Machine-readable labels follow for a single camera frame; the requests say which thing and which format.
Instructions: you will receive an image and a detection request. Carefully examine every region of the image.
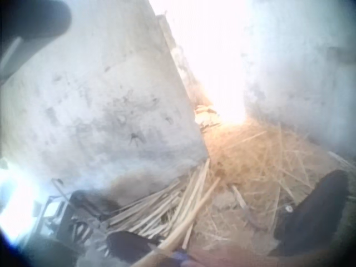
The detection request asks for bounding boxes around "black metal frame stand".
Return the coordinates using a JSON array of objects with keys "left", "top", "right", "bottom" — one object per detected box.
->
[{"left": 34, "top": 179, "right": 123, "bottom": 253}]

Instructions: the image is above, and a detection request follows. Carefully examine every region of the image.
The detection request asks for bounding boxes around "dark rounded overhead object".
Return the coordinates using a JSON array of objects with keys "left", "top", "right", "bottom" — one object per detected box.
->
[{"left": 0, "top": 0, "right": 73, "bottom": 61}]

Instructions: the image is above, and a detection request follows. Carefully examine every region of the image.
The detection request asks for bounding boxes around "long pale wooden stick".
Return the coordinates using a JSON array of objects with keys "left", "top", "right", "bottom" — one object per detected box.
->
[{"left": 135, "top": 177, "right": 221, "bottom": 267}]

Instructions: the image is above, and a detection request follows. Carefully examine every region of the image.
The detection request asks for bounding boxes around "heap of wood pieces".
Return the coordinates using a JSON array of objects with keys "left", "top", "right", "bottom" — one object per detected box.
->
[{"left": 194, "top": 103, "right": 222, "bottom": 132}]

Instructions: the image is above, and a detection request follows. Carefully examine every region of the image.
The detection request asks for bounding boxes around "pale wooden plank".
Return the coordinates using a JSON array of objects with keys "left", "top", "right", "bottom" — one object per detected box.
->
[{"left": 327, "top": 151, "right": 356, "bottom": 172}]

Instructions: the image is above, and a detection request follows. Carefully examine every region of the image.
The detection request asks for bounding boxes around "heap of straw and shavings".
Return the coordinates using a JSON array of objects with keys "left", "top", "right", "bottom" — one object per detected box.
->
[{"left": 201, "top": 122, "right": 339, "bottom": 251}]

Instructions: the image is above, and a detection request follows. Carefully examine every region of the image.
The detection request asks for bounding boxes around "pile of split wooden sticks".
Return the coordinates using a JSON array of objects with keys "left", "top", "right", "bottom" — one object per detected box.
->
[{"left": 105, "top": 158, "right": 212, "bottom": 241}]

